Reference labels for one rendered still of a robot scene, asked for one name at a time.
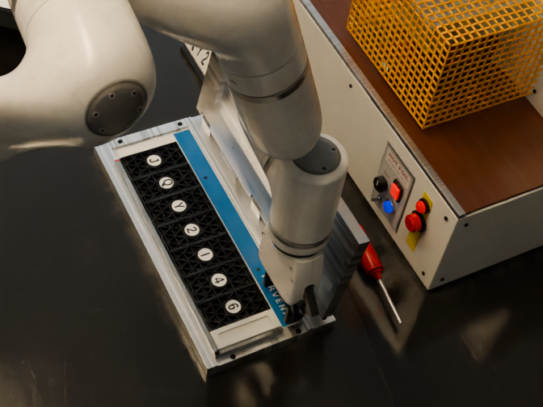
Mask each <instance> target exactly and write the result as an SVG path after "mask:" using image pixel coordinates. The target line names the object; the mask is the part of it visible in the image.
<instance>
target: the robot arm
mask: <svg viewBox="0 0 543 407"><path fill-rule="evenodd" d="M7 1H8V3H9V5H10V8H11V11H12V14H13V16H14V18H15V22H16V23H17V25H18V28H19V31H20V33H21V36H22V37H23V41H24V43H25V45H26V47H27V49H26V53H25V56H24V58H23V59H22V61H21V63H20V64H19V66H18V67H17V68H16V69H15V70H13V71H12V72H10V73H9V74H7V75H4V76H1V77H0V164H1V163H3V162H4V161H6V160H7V159H9V158H11V157H13V156H16V155H18V154H21V153H25V152H27V151H31V150H34V149H54V148H67V149H89V148H94V147H97V146H100V145H104V144H106V143H108V142H111V141H113V140H115V139H116V138H118V137H120V136H122V135H123V134H125V133H126V132H127V131H128V130H129V129H130V128H132V127H133V126H134V125H135V124H136V123H137V122H138V121H139V120H140V119H141V117H142V116H143V115H144V114H145V112H146V110H147V109H148V107H149V105H150V103H151V100H152V98H153V96H154V91H155V86H156V71H155V66H154V59H153V55H152V52H151V50H150V47H149V44H148V41H147V39H146V38H145V34H144V32H143V31H142V29H141V26H140V24H142V25H144V26H146V27H149V28H151V29H153V30H155V31H157V32H160V33H162V34H163V35H166V36H169V37H171V38H174V39H176V40H179V41H182V42H184V43H185V44H189V45H191V46H194V47H197V48H201V49H204V50H209V51H212V52H214V53H215V56H216V58H217V61H218V63H219V66H220V67H221V71H222V73H223V75H224V78H225V81H226V84H227V86H228V88H229V92H230V93H231V96H232V98H233V101H234V103H235V106H236V108H237V110H238V120H239V122H240V124H241V126H242V129H243V131H244V133H245V135H246V138H247V140H248V141H249V144H250V146H251V148H252V150H253V152H254V154H255V156H256V158H257V160H258V162H259V164H260V165H261V167H262V169H263V172H264V173H265V175H266V177H267V180H268V182H269V186H270V188H271V211H270V215H269V220H268V222H267V224H266V227H265V229H264V231H263V232H262V239H261V242H260V246H259V258H260V261H261V263H262V264H263V266H264V268H265V274H264V279H263V286H264V287H270V286H272V285H275V287H276V289H277V291H278V292H279V293H280V296H281V297H282V299H283V300H284V301H285V302H286V303H287V304H289V306H287V308H286V311H285V315H284V323H285V324H287V323H289V322H291V321H293V322H297V321H300V320H301V319H302V318H303V316H304V315H305V314H306V316H308V317H315V316H317V315H318V314H319V311H318V306H317V302H316V299H315V296H316V294H317V292H318V289H319V286H320V283H321V279H322V269H323V258H324V257H323V254H324V250H323V248H324V247H325V246H326V244H327V243H328V241H329V239H330V234H331V230H332V227H333V223H334V220H335V215H336V212H337V208H338V206H339V200H340V196H341V194H342V190H343V184H344V181H345V178H346V175H347V169H348V166H349V159H348V155H347V151H346V149H345V148H344V147H343V146H342V145H341V144H340V143H339V142H338V141H337V140H336V139H335V138H333V137H331V136H328V135H327V134H324V133H321V130H322V109H321V105H320V102H319V98H318V92H317V89H316V86H315V82H314V76H313V73H312V69H311V66H310V63H309V58H308V54H307V51H306V48H305V42H304V40H303V36H302V33H301V28H300V24H299V21H298V18H297V13H296V10H295V6H294V4H293V0H7ZM139 23H140V24H139ZM302 296H303V300H301V297H302Z"/></svg>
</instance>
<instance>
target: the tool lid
mask: <svg viewBox="0 0 543 407"><path fill-rule="evenodd" d="M196 108H197V110H198V111H199V113H200V114H201V115H204V116H205V117H206V119H207V121H208V122H209V124H210V129H209V130H210V132H211V133H212V135H213V136H214V138H215V140H216V141H217V143H218V144H219V146H220V148H221V156H222V157H223V158H224V160H225V162H226V164H227V166H228V167H229V169H230V170H231V172H232V174H233V175H234V177H235V178H236V180H238V179H239V180H240V182H241V183H242V185H243V186H244V188H245V190H246V192H247V194H248V195H249V196H250V198H251V197H254V198H255V201H256V202H257V204H258V205H259V207H260V209H261V211H260V213H259V214H260V215H261V217H262V218H263V220H264V222H265V224H267V222H268V220H269V215H270V211H271V205H272V193H271V188H270V186H269V182H268V180H267V177H266V175H265V173H264V172H263V169H262V167H261V165H260V164H259V162H258V160H257V158H256V156H255V154H254V152H253V150H252V148H251V146H250V144H249V141H248V140H247V138H246V135H245V133H244V131H243V129H242V126H241V124H240V122H239V120H238V110H237V108H236V106H235V103H234V101H233V98H232V96H231V93H230V92H229V88H228V86H227V84H226V81H225V78H224V75H223V73H222V71H221V67H220V66H219V63H218V61H217V58H216V56H215V53H214V52H211V55H210V58H209V62H208V67H207V70H206V74H205V77H204V82H203V85H202V88H201V92H200V97H199V100H198V103H197V107H196ZM239 180H238V181H239ZM369 242H370V240H369V239H368V237H367V235H366V234H365V232H364V230H363V229H362V228H361V227H360V225H359V223H358V222H357V220H356V218H355V217H354V216H353V215H352V213H351V211H350V210H349V208H348V207H347V205H346V204H345V202H344V201H343V199H342V197H341V196H340V200H339V206H338V208H337V212H336V215H335V220H334V223H333V227H332V230H331V234H330V239H329V241H328V243H327V244H326V246H325V247H324V248H323V250H324V254H323V257H324V258H323V269H322V279H321V283H320V286H319V289H318V292H317V294H316V296H315V299H316V302H317V304H318V311H319V314H320V316H321V318H325V317H330V316H332V315H333V313H334V311H335V309H336V307H337V305H338V303H339V302H340V300H341V298H342V296H343V293H344V292H345V290H346V288H347V285H348V284H349V282H350V280H351V277H352V276H353V274H354V272H355V270H356V268H357V266H358V265H359V263H360V260H361V259H362V257H363V255H364V252H365V250H366V249H367V247H368V244H369Z"/></svg>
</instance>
